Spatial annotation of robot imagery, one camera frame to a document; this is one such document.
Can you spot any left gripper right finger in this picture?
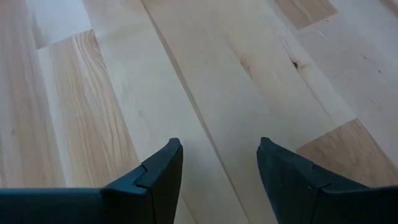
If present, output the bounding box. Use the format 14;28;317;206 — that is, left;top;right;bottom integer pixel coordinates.
256;136;398;224

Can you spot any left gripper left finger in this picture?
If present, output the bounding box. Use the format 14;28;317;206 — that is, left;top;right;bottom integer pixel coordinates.
0;138;184;224

